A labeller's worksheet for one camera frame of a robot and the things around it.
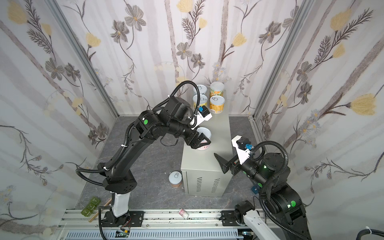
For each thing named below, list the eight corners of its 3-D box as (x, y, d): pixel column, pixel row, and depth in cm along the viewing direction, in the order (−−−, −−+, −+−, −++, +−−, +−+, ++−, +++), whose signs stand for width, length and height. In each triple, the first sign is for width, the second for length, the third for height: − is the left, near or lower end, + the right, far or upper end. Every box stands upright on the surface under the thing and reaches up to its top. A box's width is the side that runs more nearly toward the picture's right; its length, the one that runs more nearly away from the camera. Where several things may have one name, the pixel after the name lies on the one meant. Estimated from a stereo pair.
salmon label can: (169, 187, 86) (167, 183, 82) (170, 175, 91) (169, 170, 86) (181, 187, 87) (181, 183, 82) (182, 175, 91) (181, 170, 87)
